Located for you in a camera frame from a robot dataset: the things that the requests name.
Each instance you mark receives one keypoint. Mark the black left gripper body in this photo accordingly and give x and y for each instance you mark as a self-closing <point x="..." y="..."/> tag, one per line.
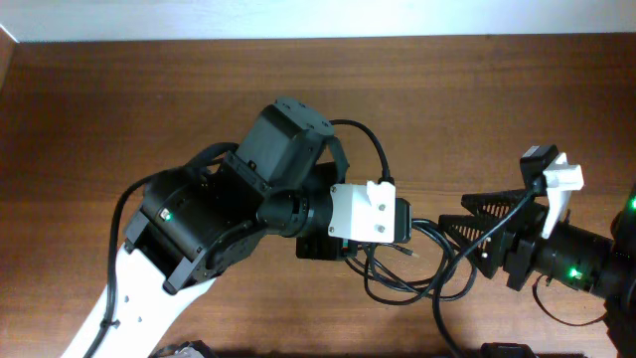
<point x="324" y="247"/>

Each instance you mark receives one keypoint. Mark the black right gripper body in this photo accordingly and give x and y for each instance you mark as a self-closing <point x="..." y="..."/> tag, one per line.
<point x="517" y="253"/>

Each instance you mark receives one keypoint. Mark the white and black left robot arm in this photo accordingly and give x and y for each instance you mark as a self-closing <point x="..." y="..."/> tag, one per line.
<point x="197" y="220"/>

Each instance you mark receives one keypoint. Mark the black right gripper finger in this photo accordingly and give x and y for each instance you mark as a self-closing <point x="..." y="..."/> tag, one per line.
<point x="494" y="203"/>
<point x="465" y="230"/>

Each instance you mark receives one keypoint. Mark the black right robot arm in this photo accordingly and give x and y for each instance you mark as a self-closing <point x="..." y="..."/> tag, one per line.
<point x="584" y="261"/>

